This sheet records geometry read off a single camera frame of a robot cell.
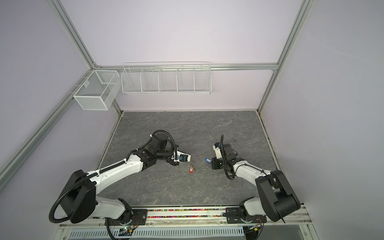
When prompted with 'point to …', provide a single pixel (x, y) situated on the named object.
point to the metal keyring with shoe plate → (191, 164)
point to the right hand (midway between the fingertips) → (213, 162)
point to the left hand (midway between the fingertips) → (188, 153)
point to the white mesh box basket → (98, 91)
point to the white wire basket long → (191, 78)
